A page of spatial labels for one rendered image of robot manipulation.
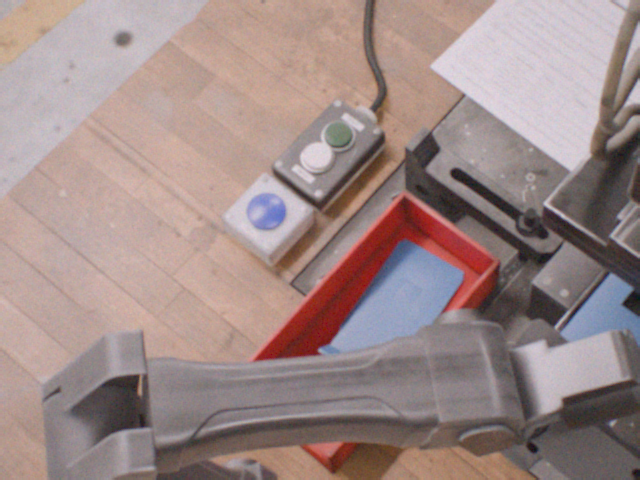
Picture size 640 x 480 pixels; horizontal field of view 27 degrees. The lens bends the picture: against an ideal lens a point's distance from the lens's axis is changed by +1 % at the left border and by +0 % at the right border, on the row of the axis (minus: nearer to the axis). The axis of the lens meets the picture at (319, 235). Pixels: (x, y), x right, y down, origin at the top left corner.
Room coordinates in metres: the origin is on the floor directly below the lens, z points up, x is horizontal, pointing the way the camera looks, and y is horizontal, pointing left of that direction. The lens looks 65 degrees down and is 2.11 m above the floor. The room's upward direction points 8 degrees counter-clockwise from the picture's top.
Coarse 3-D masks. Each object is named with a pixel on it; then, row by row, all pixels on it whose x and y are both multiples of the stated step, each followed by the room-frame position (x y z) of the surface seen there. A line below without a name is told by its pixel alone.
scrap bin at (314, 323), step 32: (384, 224) 0.55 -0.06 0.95; (416, 224) 0.56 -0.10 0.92; (448, 224) 0.53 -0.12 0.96; (352, 256) 0.52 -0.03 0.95; (384, 256) 0.54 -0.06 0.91; (448, 256) 0.53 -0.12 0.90; (480, 256) 0.50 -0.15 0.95; (320, 288) 0.49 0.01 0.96; (352, 288) 0.51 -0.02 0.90; (480, 288) 0.47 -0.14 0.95; (288, 320) 0.46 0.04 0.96; (320, 320) 0.48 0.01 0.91; (256, 352) 0.43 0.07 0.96; (288, 352) 0.45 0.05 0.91; (320, 352) 0.44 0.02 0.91; (320, 448) 0.35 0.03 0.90; (352, 448) 0.34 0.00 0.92
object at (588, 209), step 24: (576, 168) 0.48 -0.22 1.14; (600, 168) 0.48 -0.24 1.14; (624, 168) 0.48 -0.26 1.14; (576, 192) 0.46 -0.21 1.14; (600, 192) 0.46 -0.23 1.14; (624, 192) 0.46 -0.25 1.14; (552, 216) 0.45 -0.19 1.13; (576, 216) 0.44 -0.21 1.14; (600, 216) 0.44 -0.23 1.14; (624, 216) 0.43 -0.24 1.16; (576, 240) 0.43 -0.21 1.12; (600, 240) 0.42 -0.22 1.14; (624, 240) 0.40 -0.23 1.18; (600, 264) 0.41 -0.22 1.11; (624, 264) 0.40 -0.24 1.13
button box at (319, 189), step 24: (384, 96) 0.72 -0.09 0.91; (336, 120) 0.68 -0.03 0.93; (360, 120) 0.68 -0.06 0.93; (360, 144) 0.65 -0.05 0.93; (384, 144) 0.66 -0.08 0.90; (288, 168) 0.64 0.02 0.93; (336, 168) 0.63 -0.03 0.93; (360, 168) 0.64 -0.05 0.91; (312, 192) 0.61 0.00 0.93; (336, 192) 0.61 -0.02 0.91
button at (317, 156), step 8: (312, 144) 0.66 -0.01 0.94; (320, 144) 0.66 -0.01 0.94; (304, 152) 0.65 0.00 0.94; (312, 152) 0.65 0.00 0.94; (320, 152) 0.65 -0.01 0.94; (328, 152) 0.64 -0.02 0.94; (304, 160) 0.64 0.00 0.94; (312, 160) 0.64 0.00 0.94; (320, 160) 0.64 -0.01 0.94; (328, 160) 0.64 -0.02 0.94; (312, 168) 0.63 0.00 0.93; (320, 168) 0.63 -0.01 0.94
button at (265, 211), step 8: (264, 192) 0.61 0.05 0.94; (256, 200) 0.60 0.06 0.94; (264, 200) 0.60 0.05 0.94; (272, 200) 0.60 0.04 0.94; (280, 200) 0.60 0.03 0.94; (248, 208) 0.60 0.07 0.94; (256, 208) 0.59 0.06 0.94; (264, 208) 0.59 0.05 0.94; (272, 208) 0.59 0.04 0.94; (280, 208) 0.59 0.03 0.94; (248, 216) 0.59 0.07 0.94; (256, 216) 0.58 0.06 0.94; (264, 216) 0.58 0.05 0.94; (272, 216) 0.58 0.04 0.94; (280, 216) 0.58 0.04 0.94; (256, 224) 0.58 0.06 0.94; (264, 224) 0.57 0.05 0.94; (272, 224) 0.57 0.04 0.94
